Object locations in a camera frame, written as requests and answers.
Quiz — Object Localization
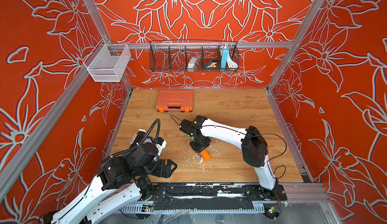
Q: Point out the white wire wall basket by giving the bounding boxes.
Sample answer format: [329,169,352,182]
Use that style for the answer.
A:
[85,44,131,82]

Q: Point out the orange plastic tool case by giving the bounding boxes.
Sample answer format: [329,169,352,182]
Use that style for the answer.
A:
[155,89,193,113]

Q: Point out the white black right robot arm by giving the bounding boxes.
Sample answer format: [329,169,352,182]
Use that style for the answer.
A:
[179,116,281,199]

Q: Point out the black wire wall basket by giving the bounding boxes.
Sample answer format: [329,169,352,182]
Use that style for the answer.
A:
[149,40,239,73]

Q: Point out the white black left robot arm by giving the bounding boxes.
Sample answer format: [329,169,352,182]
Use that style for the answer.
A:
[42,119,177,224]

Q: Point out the clear plastic bag in basket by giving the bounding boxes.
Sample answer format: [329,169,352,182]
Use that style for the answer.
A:
[187,55,201,72]

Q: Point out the long orange lego brick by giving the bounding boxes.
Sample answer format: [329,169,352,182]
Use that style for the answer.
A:
[200,150,211,161]

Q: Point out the white cables in basket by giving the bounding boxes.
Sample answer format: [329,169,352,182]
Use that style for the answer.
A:
[227,52,239,72]

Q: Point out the black small item in basket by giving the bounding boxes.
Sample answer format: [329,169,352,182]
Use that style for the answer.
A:
[203,60,218,69]

